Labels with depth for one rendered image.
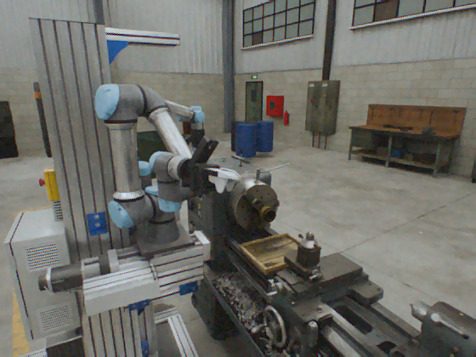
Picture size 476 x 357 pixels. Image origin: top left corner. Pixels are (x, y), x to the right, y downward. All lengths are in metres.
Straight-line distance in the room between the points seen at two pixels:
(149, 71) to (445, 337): 11.74
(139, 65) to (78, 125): 10.82
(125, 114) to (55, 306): 0.89
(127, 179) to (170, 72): 11.36
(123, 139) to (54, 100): 0.33
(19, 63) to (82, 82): 10.19
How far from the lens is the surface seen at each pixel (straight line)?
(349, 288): 1.60
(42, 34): 1.40
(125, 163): 1.19
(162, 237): 1.34
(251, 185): 1.85
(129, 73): 11.98
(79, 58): 1.38
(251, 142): 8.42
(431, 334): 1.20
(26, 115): 11.52
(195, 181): 0.86
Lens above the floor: 1.79
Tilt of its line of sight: 17 degrees down
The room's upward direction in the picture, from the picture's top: straight up
